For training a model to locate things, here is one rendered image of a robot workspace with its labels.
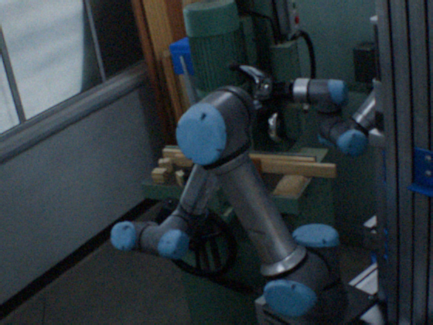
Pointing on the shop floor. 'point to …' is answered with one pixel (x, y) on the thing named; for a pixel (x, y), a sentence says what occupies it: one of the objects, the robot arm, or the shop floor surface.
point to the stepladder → (179, 53)
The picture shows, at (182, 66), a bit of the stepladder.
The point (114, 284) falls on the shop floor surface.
